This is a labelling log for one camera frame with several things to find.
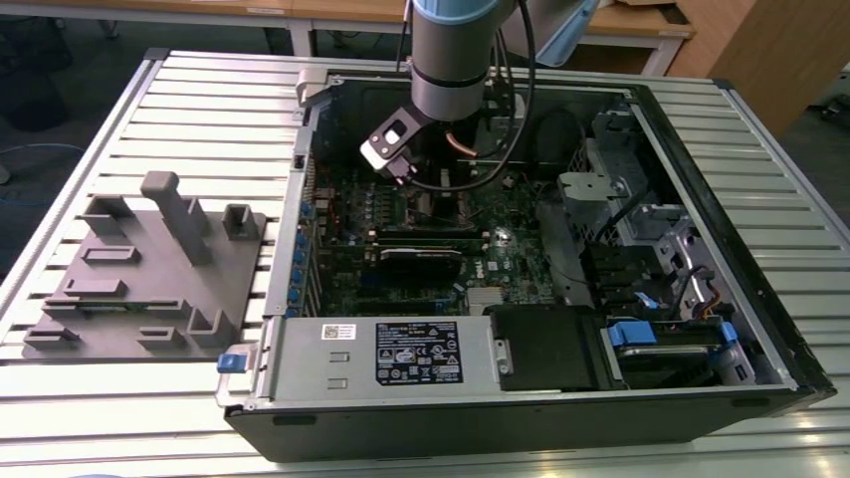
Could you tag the green RAM stick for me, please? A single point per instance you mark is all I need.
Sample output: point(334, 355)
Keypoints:
point(112, 307)

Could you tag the silver steel bracket plate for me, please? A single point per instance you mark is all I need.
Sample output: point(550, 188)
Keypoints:
point(587, 191)

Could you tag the silver power supply unit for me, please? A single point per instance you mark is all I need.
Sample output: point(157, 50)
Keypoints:
point(306, 358)

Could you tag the black plastic shroud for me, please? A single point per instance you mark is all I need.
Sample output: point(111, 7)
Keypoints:
point(544, 348)

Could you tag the green motherboard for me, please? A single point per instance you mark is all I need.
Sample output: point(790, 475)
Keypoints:
point(524, 259)

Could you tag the grey parts rack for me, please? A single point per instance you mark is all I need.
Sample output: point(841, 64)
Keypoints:
point(152, 299)

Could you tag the CPU socket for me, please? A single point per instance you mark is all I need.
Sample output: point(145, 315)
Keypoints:
point(458, 224)

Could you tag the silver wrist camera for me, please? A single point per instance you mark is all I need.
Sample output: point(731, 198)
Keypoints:
point(388, 142)

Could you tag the hard disk in blue carrier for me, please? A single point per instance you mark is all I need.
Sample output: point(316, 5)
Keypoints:
point(632, 332)

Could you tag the black RAM slot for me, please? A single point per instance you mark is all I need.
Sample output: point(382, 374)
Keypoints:
point(431, 232)
point(431, 237)

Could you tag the blue latch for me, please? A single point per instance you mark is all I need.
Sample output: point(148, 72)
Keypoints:
point(232, 362)

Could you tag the wooden cabinet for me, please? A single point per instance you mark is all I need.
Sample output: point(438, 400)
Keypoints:
point(763, 50)

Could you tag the grey metal drive cage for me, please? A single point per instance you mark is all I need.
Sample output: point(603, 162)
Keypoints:
point(611, 144)

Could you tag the black PC case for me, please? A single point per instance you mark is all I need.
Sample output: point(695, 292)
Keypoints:
point(464, 433)

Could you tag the silver disk bay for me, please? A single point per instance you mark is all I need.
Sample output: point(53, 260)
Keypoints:
point(683, 234)

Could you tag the black wheeled chair base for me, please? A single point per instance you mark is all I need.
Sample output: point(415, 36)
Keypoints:
point(838, 107)

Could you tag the black plastic connector block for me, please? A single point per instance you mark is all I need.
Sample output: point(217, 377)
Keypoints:
point(618, 271)

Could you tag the wooden desk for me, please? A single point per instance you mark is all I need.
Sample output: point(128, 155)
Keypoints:
point(132, 5)
point(638, 22)

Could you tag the black office chair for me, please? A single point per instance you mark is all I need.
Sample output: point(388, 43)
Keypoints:
point(33, 74)

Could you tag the silver heatsink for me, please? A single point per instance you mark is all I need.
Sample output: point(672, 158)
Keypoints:
point(484, 301)

